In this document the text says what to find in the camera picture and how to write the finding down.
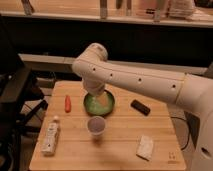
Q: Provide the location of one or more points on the black stand at left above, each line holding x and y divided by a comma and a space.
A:
20, 99

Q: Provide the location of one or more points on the white folded cloth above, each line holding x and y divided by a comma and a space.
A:
145, 148

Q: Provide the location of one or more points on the black rectangular device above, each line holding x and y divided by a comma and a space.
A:
140, 107

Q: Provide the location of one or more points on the white paper cup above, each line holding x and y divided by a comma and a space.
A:
96, 125

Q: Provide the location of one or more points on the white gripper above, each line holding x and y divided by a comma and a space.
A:
96, 89

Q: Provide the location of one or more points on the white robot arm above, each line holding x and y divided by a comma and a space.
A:
192, 93

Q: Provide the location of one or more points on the white plastic bottle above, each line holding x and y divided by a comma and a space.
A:
51, 137

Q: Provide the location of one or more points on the green ceramic bowl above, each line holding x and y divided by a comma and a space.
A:
93, 107

